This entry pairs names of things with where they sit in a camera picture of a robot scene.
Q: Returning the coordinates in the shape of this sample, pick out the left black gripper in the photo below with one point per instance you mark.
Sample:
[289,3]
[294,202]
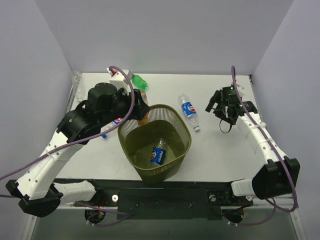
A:
[137,106]

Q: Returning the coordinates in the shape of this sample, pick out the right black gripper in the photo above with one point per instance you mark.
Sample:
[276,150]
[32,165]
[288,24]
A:
[217,100]

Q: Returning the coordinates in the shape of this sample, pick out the orange drink bottle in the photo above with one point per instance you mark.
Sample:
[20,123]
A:
[145,111]

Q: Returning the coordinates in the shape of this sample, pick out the green plastic bottle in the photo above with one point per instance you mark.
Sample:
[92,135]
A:
[138,81]

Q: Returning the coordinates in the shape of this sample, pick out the Pepsi bottle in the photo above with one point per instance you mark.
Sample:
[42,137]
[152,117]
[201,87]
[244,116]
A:
[112,133]
[189,112]
[158,154]

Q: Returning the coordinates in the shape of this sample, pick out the clear unlabelled plastic bottle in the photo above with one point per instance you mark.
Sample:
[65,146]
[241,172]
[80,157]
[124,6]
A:
[76,85]

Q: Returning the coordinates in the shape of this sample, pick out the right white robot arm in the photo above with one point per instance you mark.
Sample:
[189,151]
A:
[278,174]

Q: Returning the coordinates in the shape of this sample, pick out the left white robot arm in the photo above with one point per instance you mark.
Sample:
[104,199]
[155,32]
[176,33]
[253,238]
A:
[39,194]

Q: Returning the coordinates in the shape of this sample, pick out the olive green mesh bin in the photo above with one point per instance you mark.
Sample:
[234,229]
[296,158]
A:
[137,142]

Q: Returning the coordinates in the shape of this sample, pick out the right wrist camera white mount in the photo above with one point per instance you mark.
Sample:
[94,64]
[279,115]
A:
[240,90]

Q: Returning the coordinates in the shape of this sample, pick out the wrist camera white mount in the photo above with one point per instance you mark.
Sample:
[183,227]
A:
[118,80]
[240,90]

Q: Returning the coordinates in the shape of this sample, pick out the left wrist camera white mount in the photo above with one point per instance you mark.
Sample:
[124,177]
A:
[118,80]

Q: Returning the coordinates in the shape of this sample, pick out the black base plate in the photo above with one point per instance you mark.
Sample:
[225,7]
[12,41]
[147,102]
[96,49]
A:
[169,200]

